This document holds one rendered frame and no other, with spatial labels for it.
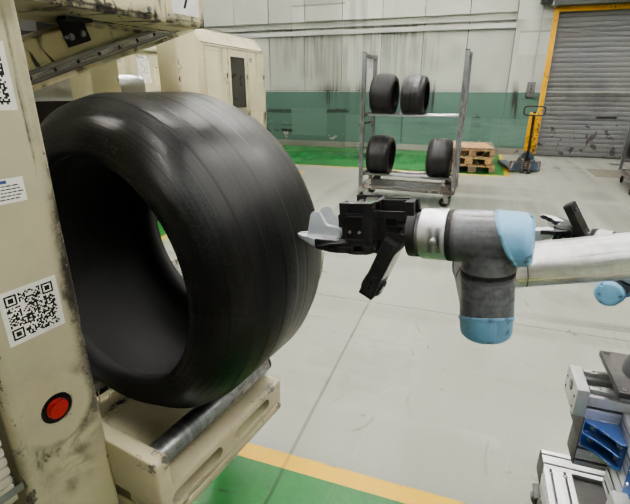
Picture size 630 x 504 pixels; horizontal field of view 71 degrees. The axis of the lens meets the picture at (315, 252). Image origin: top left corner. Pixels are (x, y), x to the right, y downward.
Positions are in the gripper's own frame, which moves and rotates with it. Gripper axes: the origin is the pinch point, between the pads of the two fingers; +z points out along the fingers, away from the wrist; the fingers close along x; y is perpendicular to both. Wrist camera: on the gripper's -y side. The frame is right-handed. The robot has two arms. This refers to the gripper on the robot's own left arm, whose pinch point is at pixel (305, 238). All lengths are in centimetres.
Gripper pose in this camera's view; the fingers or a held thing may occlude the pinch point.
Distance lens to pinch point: 76.3
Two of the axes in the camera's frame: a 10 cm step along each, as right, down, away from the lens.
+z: -8.7, -0.7, 4.8
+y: -0.8, -9.5, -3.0
